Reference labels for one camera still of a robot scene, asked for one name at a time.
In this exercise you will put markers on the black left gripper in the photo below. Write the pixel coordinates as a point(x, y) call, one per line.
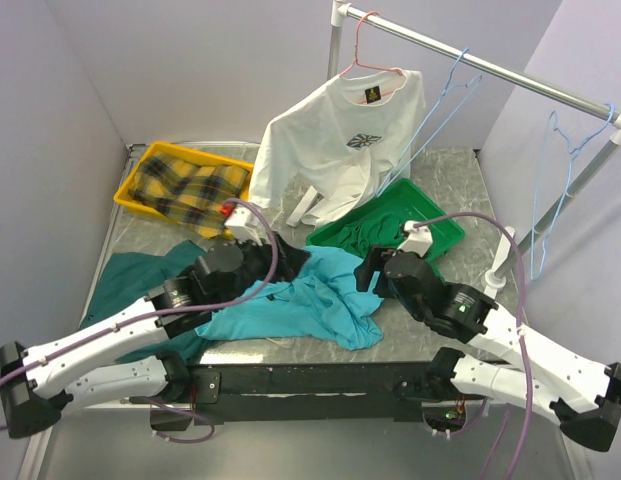
point(290, 260)

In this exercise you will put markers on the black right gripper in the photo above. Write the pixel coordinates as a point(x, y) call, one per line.
point(364, 270)

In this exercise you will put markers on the light blue t shirt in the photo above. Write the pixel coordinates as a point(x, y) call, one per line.
point(321, 302)

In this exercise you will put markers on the blue wire hanger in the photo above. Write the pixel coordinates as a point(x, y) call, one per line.
point(542, 226)
point(419, 140)

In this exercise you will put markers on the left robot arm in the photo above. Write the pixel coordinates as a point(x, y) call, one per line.
point(40, 384)

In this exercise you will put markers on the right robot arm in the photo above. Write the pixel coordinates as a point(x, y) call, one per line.
point(580, 396)

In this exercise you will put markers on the white t shirt on hanger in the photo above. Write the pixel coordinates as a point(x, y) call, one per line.
point(343, 140)

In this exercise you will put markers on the green cloth in bin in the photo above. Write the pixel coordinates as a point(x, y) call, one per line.
point(380, 229)

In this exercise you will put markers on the white rack foot left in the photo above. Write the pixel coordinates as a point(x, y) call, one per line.
point(302, 207)

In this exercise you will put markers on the yellow plaid cloth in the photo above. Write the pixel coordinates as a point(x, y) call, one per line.
point(188, 194)

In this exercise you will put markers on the white rack base foot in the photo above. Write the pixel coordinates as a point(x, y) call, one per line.
point(493, 283)

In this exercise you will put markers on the yellow plastic bin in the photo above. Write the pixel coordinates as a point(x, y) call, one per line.
point(190, 155)

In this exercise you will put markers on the metal clothes rack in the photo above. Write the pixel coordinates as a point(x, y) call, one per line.
point(342, 10)

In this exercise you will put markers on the dark teal garment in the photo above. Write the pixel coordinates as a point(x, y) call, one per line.
point(129, 276)

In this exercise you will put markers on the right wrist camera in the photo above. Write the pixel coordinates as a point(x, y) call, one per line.
point(417, 239)

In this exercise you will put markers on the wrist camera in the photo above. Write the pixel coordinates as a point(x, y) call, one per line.
point(417, 239)
point(241, 223)

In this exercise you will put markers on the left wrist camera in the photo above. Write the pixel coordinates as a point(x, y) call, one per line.
point(241, 223)

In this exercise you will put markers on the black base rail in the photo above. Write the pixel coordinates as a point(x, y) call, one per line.
point(225, 393)

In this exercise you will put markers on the pink wire hanger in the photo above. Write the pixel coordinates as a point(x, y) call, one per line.
point(370, 55)

